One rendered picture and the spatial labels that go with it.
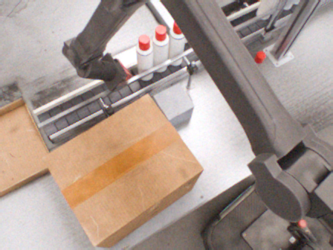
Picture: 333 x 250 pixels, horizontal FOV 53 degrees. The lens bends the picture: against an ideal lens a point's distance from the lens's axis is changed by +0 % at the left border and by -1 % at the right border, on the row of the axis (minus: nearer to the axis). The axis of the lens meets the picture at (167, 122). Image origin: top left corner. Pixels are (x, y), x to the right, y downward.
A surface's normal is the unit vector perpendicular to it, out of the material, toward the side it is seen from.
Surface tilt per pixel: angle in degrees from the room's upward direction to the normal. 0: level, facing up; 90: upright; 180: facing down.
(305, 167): 14
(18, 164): 0
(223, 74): 77
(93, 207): 0
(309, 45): 0
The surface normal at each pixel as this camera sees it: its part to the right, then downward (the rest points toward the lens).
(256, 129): -0.80, 0.37
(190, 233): 0.04, -0.37
